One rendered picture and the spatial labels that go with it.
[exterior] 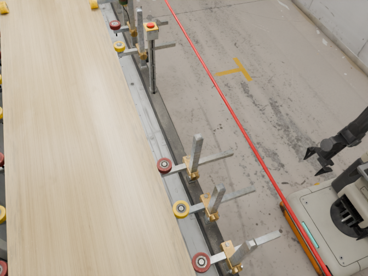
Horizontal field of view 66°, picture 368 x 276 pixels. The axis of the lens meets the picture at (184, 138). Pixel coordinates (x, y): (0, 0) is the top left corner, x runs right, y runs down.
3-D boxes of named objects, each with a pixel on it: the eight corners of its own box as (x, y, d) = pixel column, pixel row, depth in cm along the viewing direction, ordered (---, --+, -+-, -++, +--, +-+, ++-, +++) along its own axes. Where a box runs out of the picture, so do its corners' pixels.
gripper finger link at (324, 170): (313, 179, 135) (328, 168, 129) (305, 167, 139) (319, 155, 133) (321, 179, 139) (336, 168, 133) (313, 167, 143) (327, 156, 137)
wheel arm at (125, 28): (166, 23, 229) (166, 18, 225) (168, 25, 227) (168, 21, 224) (113, 32, 218) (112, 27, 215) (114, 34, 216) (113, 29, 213)
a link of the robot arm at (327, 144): (363, 141, 122) (350, 125, 127) (350, 141, 116) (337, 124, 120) (340, 156, 130) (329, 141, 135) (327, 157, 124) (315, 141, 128)
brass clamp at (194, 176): (191, 158, 163) (191, 154, 159) (200, 178, 156) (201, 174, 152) (180, 161, 162) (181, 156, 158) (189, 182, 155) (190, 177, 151)
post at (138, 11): (144, 65, 218) (141, 6, 178) (145, 68, 216) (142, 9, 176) (140, 66, 217) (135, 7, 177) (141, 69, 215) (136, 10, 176)
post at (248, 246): (228, 263, 142) (254, 236, 102) (231, 270, 140) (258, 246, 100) (222, 265, 141) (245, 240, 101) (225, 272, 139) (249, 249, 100)
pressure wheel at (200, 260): (198, 280, 126) (201, 276, 117) (186, 265, 129) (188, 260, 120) (211, 267, 130) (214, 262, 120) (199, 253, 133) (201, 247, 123)
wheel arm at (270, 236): (275, 231, 140) (278, 229, 136) (279, 238, 138) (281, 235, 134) (193, 264, 129) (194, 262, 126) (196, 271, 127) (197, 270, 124)
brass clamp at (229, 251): (229, 241, 136) (231, 239, 132) (242, 270, 129) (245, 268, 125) (217, 246, 134) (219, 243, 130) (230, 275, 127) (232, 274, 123)
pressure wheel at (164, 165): (167, 183, 152) (167, 172, 143) (154, 176, 154) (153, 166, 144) (174, 171, 156) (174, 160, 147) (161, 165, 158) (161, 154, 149)
